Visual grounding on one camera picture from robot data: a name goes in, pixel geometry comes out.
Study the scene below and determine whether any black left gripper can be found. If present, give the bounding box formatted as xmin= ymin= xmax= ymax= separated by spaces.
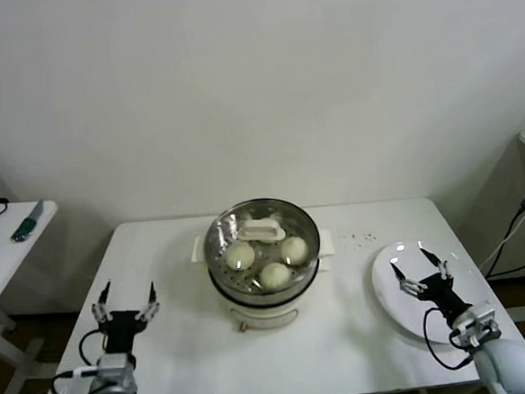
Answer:
xmin=89 ymin=276 xmax=165 ymax=357

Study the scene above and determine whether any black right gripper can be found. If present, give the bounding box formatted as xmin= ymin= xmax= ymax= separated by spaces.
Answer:
xmin=388 ymin=243 xmax=475 ymax=329

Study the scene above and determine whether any white steamed baozi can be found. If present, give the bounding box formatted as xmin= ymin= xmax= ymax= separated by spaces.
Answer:
xmin=225 ymin=242 xmax=257 ymax=273
xmin=258 ymin=261 xmax=292 ymax=292
xmin=279 ymin=236 xmax=311 ymax=267

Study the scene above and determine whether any round glass pot lid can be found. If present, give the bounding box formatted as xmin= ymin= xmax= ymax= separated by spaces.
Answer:
xmin=200 ymin=195 xmax=324 ymax=277

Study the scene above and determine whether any stainless steel steamer basket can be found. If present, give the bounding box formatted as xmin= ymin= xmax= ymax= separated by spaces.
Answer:
xmin=199 ymin=194 xmax=325 ymax=311

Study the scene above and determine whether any steel steamer pot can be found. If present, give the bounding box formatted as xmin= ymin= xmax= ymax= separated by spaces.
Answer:
xmin=189 ymin=225 xmax=343 ymax=337

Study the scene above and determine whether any white round plate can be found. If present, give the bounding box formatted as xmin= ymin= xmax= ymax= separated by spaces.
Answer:
xmin=368 ymin=234 xmax=497 ymax=349

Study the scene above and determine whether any white side table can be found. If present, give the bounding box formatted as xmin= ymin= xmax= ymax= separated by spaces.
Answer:
xmin=0 ymin=199 xmax=73 ymax=394

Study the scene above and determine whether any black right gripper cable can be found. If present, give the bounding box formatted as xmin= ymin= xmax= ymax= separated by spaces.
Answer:
xmin=422 ymin=304 xmax=478 ymax=373

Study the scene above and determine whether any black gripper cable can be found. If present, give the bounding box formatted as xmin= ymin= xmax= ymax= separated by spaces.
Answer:
xmin=46 ymin=327 xmax=113 ymax=394
xmin=422 ymin=304 xmax=478 ymax=373

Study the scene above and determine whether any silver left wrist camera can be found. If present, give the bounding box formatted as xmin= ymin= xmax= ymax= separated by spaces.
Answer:
xmin=94 ymin=352 xmax=138 ymax=381

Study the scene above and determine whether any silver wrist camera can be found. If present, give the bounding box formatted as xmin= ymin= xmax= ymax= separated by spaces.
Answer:
xmin=448 ymin=309 xmax=502 ymax=350
xmin=94 ymin=352 xmax=138 ymax=381

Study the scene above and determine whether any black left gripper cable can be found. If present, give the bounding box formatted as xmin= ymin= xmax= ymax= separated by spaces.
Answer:
xmin=46 ymin=327 xmax=113 ymax=394

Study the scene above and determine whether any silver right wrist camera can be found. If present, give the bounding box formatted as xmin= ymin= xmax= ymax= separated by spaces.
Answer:
xmin=448 ymin=309 xmax=502 ymax=350

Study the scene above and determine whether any white power cable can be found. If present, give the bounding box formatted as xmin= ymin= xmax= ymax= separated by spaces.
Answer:
xmin=475 ymin=205 xmax=525 ymax=273

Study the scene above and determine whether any green handled knife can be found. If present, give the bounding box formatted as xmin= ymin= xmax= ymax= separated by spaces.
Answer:
xmin=9 ymin=199 xmax=49 ymax=243

